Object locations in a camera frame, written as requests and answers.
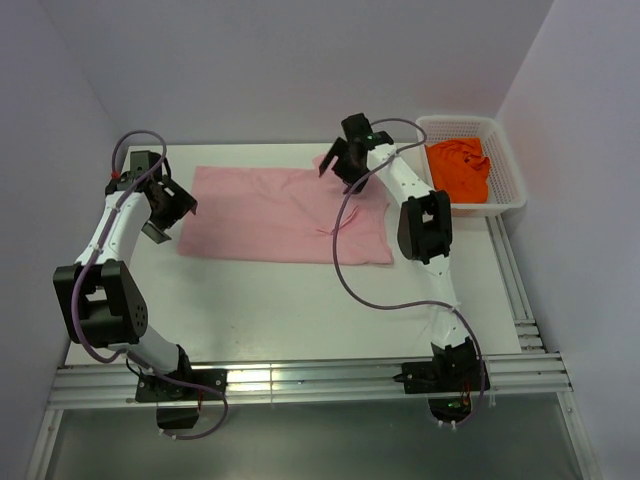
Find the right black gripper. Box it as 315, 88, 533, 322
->
318, 137, 371, 195

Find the pink t shirt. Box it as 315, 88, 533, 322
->
177, 158, 393, 265

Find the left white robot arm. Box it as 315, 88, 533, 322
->
53, 150, 197, 399

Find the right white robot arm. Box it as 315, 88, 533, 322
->
319, 113, 487, 390

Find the orange t shirt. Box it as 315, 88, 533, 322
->
425, 137, 491, 204

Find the white plastic basket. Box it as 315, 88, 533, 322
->
416, 115, 526, 217

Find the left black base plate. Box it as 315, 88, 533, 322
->
134, 367, 229, 440

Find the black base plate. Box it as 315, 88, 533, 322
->
134, 367, 229, 440
393, 343, 490, 430

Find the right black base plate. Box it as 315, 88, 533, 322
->
393, 343, 490, 430

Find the aluminium rail frame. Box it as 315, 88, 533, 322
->
26, 216, 602, 479

